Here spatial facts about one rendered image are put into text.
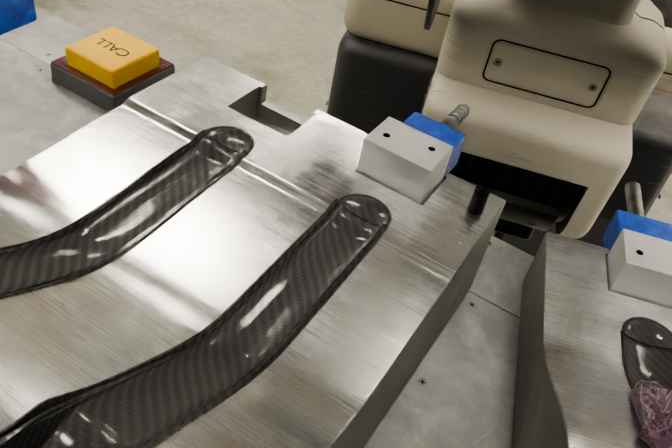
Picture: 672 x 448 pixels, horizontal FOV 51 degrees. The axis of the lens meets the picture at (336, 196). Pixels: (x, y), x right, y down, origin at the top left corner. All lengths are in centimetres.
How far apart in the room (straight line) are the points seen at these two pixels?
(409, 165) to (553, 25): 34
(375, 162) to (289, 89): 178
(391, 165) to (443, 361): 14
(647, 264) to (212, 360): 29
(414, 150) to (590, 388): 18
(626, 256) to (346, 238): 19
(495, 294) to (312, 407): 24
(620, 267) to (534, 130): 29
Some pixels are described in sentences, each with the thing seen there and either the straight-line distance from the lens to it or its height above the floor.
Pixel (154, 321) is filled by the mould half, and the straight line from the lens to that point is 37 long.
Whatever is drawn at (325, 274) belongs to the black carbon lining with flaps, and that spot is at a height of 88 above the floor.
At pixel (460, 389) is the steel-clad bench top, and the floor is 80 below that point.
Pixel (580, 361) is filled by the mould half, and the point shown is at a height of 86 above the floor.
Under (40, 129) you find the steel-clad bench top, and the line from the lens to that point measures 65.
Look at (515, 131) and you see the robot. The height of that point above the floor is 79.
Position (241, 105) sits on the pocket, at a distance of 53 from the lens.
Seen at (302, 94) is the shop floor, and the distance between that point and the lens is 222.
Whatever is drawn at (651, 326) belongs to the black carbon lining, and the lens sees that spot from 51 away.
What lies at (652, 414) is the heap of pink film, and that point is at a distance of 40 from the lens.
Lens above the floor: 118
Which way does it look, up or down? 40 degrees down
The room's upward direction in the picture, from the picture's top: 12 degrees clockwise
